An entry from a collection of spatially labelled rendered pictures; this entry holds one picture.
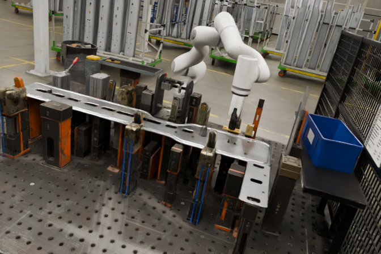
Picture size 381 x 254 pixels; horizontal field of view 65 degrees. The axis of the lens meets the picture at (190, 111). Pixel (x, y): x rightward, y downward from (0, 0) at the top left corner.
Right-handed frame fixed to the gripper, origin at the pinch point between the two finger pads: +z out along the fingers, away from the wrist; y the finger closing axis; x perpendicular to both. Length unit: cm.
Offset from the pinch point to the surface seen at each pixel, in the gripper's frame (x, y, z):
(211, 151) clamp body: -4.4, 22.1, 4.9
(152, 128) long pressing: -35.8, 7.9, 9.5
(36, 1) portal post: -350, -267, -4
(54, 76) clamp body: -107, -12, 4
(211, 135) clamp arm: -6.0, 18.1, -0.1
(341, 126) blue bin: 50, -21, -5
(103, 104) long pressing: -69, -4, 9
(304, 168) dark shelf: 33.1, 11.4, 6.4
